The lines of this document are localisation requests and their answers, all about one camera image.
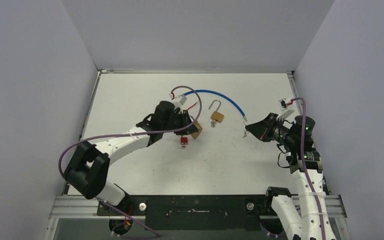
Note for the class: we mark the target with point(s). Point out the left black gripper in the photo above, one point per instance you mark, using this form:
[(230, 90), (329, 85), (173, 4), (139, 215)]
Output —
[(185, 118)]

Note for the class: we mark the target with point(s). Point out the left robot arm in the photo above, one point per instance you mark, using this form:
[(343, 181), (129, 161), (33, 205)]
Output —
[(87, 170)]

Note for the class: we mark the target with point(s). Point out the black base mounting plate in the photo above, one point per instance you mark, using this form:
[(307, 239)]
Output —
[(203, 212)]

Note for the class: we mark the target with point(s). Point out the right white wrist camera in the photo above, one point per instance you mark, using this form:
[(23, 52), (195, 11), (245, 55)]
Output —
[(286, 108)]

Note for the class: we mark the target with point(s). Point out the red cable padlock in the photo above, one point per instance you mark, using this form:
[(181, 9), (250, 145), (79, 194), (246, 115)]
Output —
[(184, 139)]

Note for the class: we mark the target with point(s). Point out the brass padlock short shackle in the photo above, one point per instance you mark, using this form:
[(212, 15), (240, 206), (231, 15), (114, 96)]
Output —
[(196, 130)]

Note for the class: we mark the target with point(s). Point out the blue cable lock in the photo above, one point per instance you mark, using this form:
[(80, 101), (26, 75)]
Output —
[(207, 91)]

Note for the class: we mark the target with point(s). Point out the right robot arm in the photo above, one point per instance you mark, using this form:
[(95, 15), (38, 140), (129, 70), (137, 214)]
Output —
[(311, 220)]

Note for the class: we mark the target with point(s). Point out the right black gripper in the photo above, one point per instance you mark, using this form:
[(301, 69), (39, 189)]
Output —
[(268, 128)]

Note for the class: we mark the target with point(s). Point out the silver keys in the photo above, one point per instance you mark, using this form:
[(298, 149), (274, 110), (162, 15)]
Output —
[(213, 123), (245, 132)]

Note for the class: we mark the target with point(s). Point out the brass padlock long shackle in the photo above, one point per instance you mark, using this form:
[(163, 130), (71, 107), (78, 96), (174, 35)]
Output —
[(216, 115)]

